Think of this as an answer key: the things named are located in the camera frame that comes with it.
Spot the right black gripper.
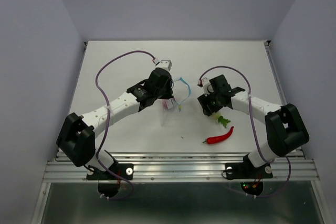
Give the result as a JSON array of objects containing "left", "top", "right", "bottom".
[{"left": 197, "top": 88, "right": 223, "bottom": 116}]

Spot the purple onion toy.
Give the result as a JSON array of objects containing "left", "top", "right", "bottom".
[{"left": 162, "top": 99, "right": 174, "bottom": 110}]

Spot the white radish toy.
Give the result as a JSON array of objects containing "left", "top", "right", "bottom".
[{"left": 211, "top": 112, "right": 231, "bottom": 128}]

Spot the clear zip top bag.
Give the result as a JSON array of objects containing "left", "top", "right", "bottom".
[{"left": 160, "top": 77, "right": 191, "bottom": 127}]

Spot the red chili pepper toy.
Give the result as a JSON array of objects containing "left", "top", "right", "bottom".
[{"left": 203, "top": 126, "right": 234, "bottom": 145}]

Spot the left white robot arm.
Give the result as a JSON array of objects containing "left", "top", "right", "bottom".
[{"left": 56, "top": 67, "right": 173, "bottom": 179}]

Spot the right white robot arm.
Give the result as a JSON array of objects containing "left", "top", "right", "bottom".
[{"left": 197, "top": 75, "right": 310, "bottom": 177}]

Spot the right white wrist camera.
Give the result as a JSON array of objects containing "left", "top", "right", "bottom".
[{"left": 197, "top": 77, "right": 213, "bottom": 96}]

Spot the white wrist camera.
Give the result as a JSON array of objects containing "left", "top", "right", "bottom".
[
  {"left": 197, "top": 77, "right": 213, "bottom": 96},
  {"left": 155, "top": 60, "right": 172, "bottom": 72}
]

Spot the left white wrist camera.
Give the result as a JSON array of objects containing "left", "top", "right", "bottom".
[{"left": 155, "top": 60, "right": 172, "bottom": 72}]

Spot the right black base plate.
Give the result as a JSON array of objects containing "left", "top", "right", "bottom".
[{"left": 224, "top": 162, "right": 273, "bottom": 180}]

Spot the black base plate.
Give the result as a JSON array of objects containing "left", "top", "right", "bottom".
[
  {"left": 86, "top": 163, "right": 134, "bottom": 181},
  {"left": 224, "top": 162, "right": 273, "bottom": 180}
]

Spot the aluminium mounting rail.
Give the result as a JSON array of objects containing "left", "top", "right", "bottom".
[{"left": 43, "top": 151, "right": 320, "bottom": 183}]

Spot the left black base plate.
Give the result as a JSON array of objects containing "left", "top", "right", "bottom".
[{"left": 86, "top": 163, "right": 134, "bottom": 181}]

